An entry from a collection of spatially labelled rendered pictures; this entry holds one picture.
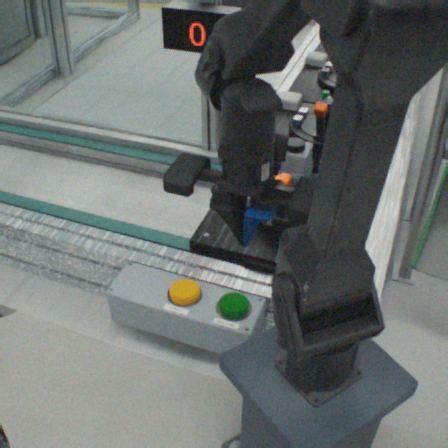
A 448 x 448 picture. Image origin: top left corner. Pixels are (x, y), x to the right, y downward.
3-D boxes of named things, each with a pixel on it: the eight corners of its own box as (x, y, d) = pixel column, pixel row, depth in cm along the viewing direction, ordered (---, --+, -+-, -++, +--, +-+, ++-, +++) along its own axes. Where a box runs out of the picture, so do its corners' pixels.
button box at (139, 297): (248, 363, 76) (250, 333, 72) (110, 320, 81) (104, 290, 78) (264, 326, 81) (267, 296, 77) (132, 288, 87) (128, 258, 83)
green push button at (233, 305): (242, 327, 74) (243, 316, 73) (214, 319, 75) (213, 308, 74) (252, 306, 77) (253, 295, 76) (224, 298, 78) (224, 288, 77)
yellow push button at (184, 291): (192, 313, 76) (192, 302, 75) (165, 305, 77) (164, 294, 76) (204, 292, 79) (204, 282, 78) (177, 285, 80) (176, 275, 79)
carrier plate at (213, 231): (347, 290, 79) (349, 279, 78) (189, 250, 86) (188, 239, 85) (374, 195, 97) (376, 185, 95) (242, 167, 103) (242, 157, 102)
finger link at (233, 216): (237, 213, 64) (254, 184, 68) (207, 206, 65) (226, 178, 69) (237, 260, 68) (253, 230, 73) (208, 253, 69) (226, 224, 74)
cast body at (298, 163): (301, 196, 84) (304, 156, 79) (272, 190, 85) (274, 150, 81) (314, 167, 90) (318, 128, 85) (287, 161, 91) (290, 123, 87)
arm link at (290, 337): (380, 343, 51) (394, 295, 47) (290, 372, 48) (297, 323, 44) (346, 294, 56) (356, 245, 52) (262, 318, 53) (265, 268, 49)
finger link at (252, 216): (269, 220, 63) (284, 191, 67) (237, 213, 64) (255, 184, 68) (266, 267, 67) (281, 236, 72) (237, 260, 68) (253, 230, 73)
